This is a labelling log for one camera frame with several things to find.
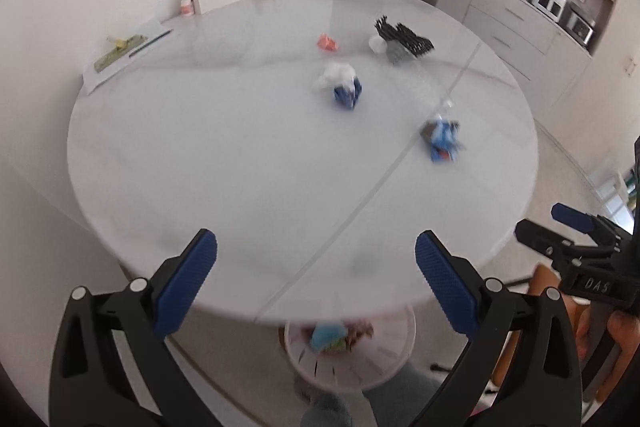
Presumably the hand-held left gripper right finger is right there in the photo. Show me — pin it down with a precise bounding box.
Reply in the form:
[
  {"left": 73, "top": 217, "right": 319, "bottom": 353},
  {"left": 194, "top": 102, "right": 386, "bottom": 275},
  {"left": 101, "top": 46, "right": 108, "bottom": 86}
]
[{"left": 415, "top": 229, "right": 583, "bottom": 427}]

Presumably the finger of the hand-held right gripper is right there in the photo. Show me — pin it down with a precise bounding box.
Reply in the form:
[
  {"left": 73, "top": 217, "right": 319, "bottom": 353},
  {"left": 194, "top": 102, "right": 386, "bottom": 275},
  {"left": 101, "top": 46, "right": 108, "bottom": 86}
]
[
  {"left": 551, "top": 202, "right": 608, "bottom": 235},
  {"left": 514, "top": 219, "right": 608, "bottom": 275}
]

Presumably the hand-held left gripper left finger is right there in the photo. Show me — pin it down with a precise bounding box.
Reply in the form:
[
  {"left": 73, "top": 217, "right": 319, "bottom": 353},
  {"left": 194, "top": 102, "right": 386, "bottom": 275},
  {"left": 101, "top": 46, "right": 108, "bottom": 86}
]
[{"left": 48, "top": 228, "right": 221, "bottom": 427}]

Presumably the white slotted bin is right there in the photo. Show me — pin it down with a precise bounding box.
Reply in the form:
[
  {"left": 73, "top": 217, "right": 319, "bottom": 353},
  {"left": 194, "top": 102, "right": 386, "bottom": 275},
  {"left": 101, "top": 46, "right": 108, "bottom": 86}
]
[{"left": 284, "top": 304, "right": 417, "bottom": 392}]

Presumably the blue snack wrapper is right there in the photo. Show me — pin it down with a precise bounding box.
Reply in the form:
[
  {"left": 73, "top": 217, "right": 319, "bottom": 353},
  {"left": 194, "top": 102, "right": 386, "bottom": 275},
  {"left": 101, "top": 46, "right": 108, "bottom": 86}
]
[{"left": 420, "top": 119, "right": 466, "bottom": 164}]

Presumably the dark blue paper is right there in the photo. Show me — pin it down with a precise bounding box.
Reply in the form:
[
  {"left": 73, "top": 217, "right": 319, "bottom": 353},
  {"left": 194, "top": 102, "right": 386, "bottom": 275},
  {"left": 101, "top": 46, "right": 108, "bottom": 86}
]
[{"left": 333, "top": 78, "right": 364, "bottom": 110}]

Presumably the clear plastic bottle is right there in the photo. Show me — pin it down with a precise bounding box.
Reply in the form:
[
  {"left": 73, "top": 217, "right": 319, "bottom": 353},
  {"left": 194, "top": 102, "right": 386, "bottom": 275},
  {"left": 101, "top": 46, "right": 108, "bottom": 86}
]
[{"left": 368, "top": 34, "right": 458, "bottom": 112}]

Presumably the white tissue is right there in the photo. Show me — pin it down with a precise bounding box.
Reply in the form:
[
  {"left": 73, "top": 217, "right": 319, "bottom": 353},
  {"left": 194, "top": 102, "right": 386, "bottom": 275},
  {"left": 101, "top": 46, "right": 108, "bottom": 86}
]
[{"left": 312, "top": 62, "right": 357, "bottom": 94}]

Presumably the black foam net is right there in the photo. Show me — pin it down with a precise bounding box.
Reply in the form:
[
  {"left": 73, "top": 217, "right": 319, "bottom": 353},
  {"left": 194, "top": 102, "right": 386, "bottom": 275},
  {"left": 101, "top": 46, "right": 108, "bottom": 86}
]
[{"left": 374, "top": 14, "right": 435, "bottom": 58}]

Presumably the person's right hand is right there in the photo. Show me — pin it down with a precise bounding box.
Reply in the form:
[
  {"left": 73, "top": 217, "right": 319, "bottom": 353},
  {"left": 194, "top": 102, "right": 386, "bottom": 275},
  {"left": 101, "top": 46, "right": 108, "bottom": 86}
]
[{"left": 606, "top": 308, "right": 640, "bottom": 359}]

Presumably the silver toaster oven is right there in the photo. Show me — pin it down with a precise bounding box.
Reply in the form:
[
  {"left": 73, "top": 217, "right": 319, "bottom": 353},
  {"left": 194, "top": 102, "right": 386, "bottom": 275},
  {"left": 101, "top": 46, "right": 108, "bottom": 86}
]
[{"left": 565, "top": 9, "right": 597, "bottom": 48}]

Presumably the grey drawer cabinet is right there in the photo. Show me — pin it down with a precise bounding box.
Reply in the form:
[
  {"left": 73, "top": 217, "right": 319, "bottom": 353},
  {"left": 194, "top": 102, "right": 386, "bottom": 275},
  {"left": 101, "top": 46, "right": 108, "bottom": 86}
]
[{"left": 462, "top": 0, "right": 593, "bottom": 82}]

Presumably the white paper sheet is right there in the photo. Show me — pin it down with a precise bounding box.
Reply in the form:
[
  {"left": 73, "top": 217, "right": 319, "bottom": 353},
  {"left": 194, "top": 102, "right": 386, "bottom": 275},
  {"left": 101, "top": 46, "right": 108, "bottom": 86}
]
[{"left": 81, "top": 17, "right": 174, "bottom": 96}]

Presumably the dark pencil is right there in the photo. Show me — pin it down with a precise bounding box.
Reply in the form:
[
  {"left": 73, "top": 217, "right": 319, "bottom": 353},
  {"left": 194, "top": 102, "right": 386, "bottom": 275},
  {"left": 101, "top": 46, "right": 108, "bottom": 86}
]
[{"left": 128, "top": 29, "right": 173, "bottom": 56}]

